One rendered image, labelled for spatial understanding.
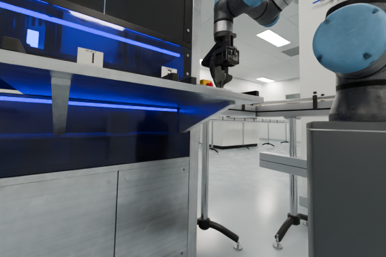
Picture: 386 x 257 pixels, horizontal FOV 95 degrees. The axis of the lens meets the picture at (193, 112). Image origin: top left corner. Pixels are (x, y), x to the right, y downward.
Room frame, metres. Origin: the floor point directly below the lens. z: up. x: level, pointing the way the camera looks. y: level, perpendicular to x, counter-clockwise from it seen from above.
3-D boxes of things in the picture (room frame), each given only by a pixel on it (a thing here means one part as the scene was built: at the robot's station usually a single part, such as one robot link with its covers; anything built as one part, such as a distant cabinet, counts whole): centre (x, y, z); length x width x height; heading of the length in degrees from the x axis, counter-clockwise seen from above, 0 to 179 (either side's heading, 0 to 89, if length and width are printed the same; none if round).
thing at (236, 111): (1.32, -0.21, 0.92); 0.69 x 0.15 x 0.16; 126
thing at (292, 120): (1.31, -0.74, 0.46); 0.09 x 0.09 x 0.77; 36
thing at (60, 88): (0.48, 0.36, 0.80); 0.34 x 0.03 x 0.13; 36
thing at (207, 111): (0.77, -0.04, 0.80); 0.34 x 0.03 x 0.13; 36
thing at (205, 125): (1.23, -0.09, 0.46); 0.09 x 0.09 x 0.77; 36
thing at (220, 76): (0.65, -0.10, 0.95); 0.06 x 0.03 x 0.09; 36
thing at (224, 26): (0.67, -0.11, 1.14); 0.08 x 0.08 x 0.05
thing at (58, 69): (0.63, 0.16, 0.87); 0.70 x 0.48 x 0.02; 126
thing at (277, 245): (1.31, -0.74, 0.07); 0.50 x 0.08 x 0.14; 126
